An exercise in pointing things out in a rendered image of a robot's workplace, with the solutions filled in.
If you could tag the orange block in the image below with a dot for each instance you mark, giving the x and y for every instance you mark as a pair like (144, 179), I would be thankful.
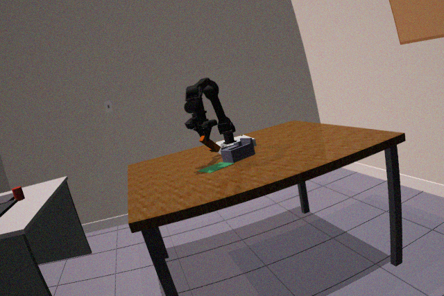
(213, 147)

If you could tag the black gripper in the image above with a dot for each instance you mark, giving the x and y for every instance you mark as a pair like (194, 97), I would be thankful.
(206, 125)

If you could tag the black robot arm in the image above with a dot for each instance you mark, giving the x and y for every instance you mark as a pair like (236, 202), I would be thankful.
(194, 103)

